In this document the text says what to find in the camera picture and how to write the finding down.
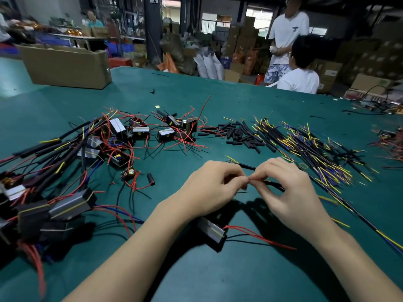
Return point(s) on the person's right forearm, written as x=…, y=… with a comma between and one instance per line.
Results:
x=355, y=267

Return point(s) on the pile of black sleeve tubes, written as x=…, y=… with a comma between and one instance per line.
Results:
x=240, y=133

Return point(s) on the person's left forearm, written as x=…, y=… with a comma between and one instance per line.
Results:
x=138, y=257

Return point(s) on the large open cardboard box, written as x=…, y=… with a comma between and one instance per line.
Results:
x=66, y=66

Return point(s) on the short black tube piece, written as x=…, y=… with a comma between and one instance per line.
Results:
x=150, y=178

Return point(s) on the person's right hand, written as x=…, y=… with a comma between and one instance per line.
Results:
x=292, y=198

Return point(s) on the stack of brown cardboard boxes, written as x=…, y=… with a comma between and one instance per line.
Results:
x=243, y=40

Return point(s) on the person's left thumb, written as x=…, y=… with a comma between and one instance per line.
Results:
x=234, y=189

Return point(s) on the background work table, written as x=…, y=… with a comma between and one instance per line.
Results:
x=78, y=39

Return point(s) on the white filled sacks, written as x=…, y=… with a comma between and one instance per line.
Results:
x=209, y=66

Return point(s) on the small capacitor circuit board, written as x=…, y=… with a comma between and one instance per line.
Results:
x=129, y=173

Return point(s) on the orange plastic bag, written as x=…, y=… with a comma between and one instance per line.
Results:
x=168, y=64

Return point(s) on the person's right thumb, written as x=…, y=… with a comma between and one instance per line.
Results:
x=263, y=193

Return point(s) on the person's left hand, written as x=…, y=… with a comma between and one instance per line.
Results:
x=207, y=188

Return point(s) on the blue plastic crates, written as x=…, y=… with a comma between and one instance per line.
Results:
x=119, y=48

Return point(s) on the stack of printed cardboard boxes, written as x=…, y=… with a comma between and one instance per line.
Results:
x=362, y=64

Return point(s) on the red plastic crate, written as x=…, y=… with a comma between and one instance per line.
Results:
x=120, y=62

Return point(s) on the single black transformer red leads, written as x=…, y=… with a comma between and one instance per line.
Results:
x=211, y=231

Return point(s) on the dark steel pillar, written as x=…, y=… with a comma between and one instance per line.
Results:
x=153, y=28

